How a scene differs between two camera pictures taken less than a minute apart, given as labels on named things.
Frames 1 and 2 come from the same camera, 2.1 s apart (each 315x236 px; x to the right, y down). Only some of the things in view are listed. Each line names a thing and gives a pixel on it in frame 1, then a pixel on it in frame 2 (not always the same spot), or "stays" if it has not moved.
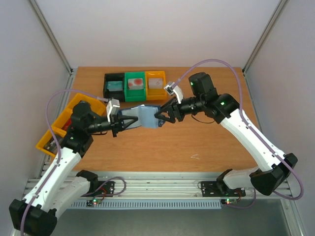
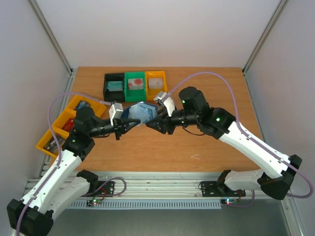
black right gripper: x=175 y=111 to x=167 y=123
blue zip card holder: x=143 y=115 stays
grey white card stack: x=155 y=83 stays
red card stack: x=66 y=124 stays
